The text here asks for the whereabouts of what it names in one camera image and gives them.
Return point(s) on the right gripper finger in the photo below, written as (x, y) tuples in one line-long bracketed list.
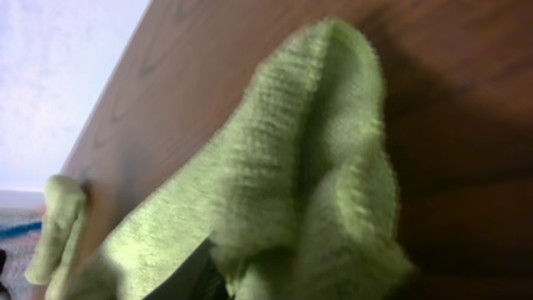
[(196, 279)]

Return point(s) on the green microfiber cloth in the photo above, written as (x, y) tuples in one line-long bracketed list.
[(295, 191)]

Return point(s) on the folded green cloth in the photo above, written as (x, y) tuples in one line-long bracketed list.
[(62, 225)]

